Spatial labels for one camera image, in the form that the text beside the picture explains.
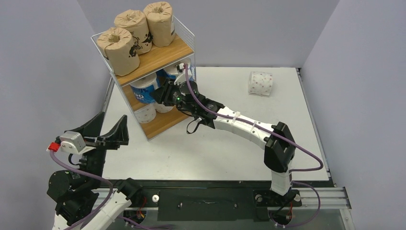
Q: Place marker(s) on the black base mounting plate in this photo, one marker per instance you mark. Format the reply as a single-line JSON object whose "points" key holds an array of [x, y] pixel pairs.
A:
{"points": [[186, 200]]}

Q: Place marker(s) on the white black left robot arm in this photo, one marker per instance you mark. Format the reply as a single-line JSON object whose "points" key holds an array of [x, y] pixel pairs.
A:
{"points": [[84, 199]]}

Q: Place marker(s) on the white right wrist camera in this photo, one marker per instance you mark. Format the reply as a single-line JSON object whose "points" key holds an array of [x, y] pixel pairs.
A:
{"points": [[183, 73]]}

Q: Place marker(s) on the white red-dotted toilet roll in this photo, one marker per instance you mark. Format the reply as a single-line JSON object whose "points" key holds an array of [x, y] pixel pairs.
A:
{"points": [[145, 114], [162, 108]]}

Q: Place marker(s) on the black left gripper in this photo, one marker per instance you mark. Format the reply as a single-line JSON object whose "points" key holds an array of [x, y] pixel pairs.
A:
{"points": [[113, 139]]}

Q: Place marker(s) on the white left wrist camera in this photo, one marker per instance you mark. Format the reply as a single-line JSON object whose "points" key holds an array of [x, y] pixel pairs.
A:
{"points": [[70, 142]]}

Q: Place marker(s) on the white floral tissue pack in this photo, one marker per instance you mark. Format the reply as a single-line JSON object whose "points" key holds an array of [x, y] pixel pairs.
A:
{"points": [[260, 83]]}

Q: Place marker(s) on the blue cartoon-face roll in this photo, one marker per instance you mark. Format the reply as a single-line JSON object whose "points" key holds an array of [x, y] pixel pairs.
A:
{"points": [[142, 88]]}

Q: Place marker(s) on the blue toilet roll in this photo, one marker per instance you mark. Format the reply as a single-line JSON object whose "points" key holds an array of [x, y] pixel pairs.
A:
{"points": [[161, 73]]}

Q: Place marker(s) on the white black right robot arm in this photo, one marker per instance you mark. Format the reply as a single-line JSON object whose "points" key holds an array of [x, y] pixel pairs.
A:
{"points": [[275, 140]]}

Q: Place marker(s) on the white wire wooden shelf rack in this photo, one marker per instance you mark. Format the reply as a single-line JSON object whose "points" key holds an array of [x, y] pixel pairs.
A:
{"points": [[183, 46]]}

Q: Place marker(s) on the blue white roll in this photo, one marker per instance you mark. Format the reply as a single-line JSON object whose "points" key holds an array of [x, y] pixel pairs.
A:
{"points": [[172, 73]]}

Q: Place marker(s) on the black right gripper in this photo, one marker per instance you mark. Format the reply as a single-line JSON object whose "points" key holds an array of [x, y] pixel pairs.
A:
{"points": [[163, 95]]}

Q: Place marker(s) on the brown roll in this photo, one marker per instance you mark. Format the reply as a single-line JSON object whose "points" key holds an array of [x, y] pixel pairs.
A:
{"points": [[159, 17], [136, 23], [119, 48]]}

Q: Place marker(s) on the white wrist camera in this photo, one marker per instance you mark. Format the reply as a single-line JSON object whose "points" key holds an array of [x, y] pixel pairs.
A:
{"points": [[70, 142], [183, 73]]}

